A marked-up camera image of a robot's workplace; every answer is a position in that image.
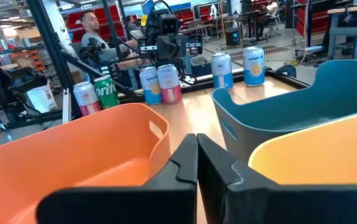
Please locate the green Sprite can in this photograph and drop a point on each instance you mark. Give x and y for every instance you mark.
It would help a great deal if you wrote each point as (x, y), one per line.
(106, 91)

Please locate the black computer tower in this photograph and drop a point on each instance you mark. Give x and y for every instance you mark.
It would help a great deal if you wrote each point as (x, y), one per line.
(232, 37)

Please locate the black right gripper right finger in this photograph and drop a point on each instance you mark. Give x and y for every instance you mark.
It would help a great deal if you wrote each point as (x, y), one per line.
(243, 202)

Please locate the yellow plastic bin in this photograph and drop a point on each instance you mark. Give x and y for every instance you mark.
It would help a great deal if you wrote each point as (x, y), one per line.
(321, 149)

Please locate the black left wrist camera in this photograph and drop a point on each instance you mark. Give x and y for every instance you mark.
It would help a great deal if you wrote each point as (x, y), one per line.
(169, 26)

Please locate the black storage crate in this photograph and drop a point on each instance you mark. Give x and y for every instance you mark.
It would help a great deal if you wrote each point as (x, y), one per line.
(201, 68)

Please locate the orange plastic bin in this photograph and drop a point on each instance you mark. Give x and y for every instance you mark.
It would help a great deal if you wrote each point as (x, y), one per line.
(72, 155)

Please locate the white paper bag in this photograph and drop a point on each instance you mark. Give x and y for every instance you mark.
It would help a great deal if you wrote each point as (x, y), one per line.
(41, 99)

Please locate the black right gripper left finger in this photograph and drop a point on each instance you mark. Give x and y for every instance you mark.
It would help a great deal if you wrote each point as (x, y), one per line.
(165, 202)

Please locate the blue white Spindrift can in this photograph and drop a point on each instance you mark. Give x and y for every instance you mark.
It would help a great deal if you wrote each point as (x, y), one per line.
(221, 71)
(253, 67)
(149, 87)

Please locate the silver cans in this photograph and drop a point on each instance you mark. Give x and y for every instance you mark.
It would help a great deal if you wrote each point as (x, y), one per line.
(169, 84)

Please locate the person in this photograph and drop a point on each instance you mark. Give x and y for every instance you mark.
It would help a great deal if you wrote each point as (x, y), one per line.
(92, 26)
(132, 23)
(270, 9)

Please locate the teal plastic bin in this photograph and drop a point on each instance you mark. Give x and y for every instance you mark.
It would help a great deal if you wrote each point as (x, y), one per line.
(290, 109)

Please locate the grey workbench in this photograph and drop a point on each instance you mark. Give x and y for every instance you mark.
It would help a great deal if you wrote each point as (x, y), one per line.
(340, 31)

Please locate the red storage shelving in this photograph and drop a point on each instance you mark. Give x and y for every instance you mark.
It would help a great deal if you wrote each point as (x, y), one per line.
(75, 23)

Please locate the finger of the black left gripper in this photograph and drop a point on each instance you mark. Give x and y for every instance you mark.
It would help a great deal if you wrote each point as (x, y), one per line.
(163, 46)
(175, 46)

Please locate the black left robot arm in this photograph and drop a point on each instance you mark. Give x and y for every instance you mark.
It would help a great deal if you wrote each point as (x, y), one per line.
(156, 26)

